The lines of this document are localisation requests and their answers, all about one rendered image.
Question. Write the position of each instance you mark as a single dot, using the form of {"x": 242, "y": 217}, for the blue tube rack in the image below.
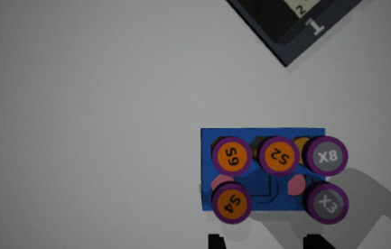
{"x": 268, "y": 192}

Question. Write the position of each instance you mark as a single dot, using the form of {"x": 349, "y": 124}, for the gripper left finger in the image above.
{"x": 216, "y": 242}

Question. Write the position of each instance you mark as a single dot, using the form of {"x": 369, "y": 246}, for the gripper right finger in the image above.
{"x": 316, "y": 242}

